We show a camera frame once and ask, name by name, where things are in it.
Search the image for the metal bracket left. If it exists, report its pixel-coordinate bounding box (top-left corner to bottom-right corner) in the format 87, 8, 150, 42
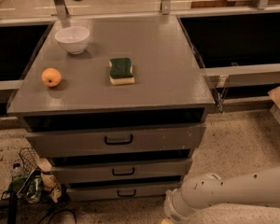
53, 0, 68, 20

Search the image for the black cable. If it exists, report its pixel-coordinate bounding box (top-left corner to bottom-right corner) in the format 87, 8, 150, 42
36, 203, 77, 224

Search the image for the clear plastic bottle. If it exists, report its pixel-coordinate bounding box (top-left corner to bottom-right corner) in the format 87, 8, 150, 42
11, 162, 22, 179

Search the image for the grey drawer cabinet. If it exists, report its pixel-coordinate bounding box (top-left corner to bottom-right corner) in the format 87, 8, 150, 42
7, 16, 214, 189

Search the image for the orange fruit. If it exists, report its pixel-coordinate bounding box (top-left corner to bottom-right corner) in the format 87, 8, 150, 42
41, 68, 62, 88

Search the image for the grey bottom drawer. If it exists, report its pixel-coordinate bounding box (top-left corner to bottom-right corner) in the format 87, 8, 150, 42
66, 181, 181, 202

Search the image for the grey drawer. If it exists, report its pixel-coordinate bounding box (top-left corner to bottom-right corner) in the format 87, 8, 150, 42
26, 124, 206, 158
52, 159, 192, 184
66, 181, 181, 202

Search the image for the white ceramic bowl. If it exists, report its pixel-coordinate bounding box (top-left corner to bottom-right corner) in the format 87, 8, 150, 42
54, 26, 90, 54

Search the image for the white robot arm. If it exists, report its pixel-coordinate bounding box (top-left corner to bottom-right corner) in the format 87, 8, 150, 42
160, 166, 280, 224

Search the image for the green yellow sponge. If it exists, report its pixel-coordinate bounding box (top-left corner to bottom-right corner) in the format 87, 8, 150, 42
109, 58, 134, 86

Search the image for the green snack bag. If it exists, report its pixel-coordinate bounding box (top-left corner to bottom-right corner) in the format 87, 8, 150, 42
7, 175, 42, 203

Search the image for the grey top drawer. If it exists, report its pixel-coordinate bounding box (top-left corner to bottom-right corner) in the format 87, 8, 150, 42
26, 124, 206, 158

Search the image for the grey middle drawer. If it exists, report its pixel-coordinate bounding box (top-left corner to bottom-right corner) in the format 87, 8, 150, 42
52, 159, 192, 184

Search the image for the black wire basket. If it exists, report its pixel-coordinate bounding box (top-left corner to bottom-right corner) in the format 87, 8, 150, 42
19, 147, 38, 173

